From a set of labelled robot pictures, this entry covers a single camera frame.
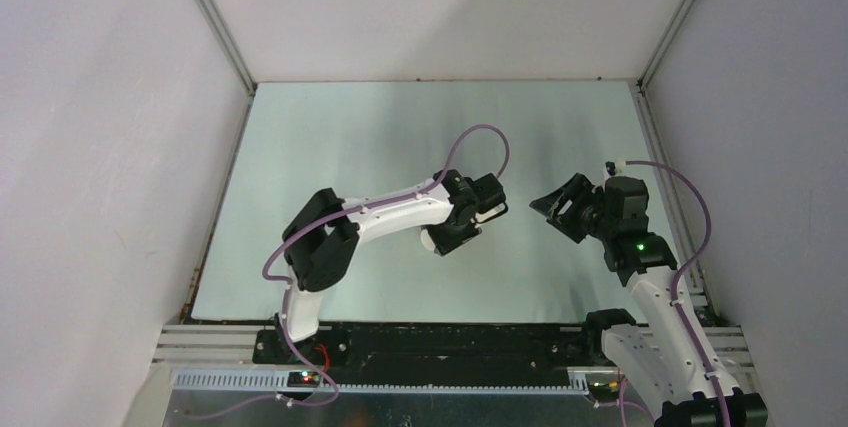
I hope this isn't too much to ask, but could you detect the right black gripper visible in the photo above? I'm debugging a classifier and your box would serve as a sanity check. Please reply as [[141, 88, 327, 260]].
[[529, 173, 616, 243]]

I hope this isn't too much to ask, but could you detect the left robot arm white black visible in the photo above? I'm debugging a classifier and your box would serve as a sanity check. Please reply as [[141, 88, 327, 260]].
[[263, 170, 508, 364]]

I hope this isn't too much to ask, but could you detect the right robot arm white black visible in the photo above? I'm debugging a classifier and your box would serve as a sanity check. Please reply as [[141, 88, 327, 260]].
[[530, 174, 768, 426]]

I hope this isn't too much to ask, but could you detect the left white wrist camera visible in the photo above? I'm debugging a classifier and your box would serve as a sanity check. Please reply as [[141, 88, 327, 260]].
[[473, 203, 509, 225]]

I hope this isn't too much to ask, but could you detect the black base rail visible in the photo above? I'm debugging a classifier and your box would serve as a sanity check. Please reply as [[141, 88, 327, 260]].
[[252, 321, 613, 387]]

